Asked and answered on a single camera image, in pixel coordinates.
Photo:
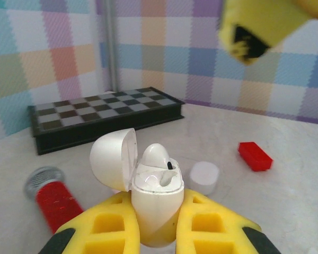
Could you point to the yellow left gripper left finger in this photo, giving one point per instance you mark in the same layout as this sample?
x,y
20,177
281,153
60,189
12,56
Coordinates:
x,y
108,225

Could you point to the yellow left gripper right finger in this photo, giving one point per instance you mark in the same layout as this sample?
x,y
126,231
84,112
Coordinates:
x,y
209,227

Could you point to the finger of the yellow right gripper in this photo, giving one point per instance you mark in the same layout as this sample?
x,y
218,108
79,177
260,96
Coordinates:
x,y
316,8
259,21

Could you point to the white earbud charging case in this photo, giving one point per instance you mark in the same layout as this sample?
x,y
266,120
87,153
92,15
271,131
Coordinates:
x,y
153,209

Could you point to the white round puck case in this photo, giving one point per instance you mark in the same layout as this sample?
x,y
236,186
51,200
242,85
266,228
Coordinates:
x,y
204,177

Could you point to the red plastic block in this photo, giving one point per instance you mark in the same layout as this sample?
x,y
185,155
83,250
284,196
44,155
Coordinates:
x,y
255,156

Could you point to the black folding chess board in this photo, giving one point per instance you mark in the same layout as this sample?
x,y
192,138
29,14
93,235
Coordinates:
x,y
100,116

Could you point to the aluminium right corner post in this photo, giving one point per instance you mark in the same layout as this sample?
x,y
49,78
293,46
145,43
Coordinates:
x,y
112,53

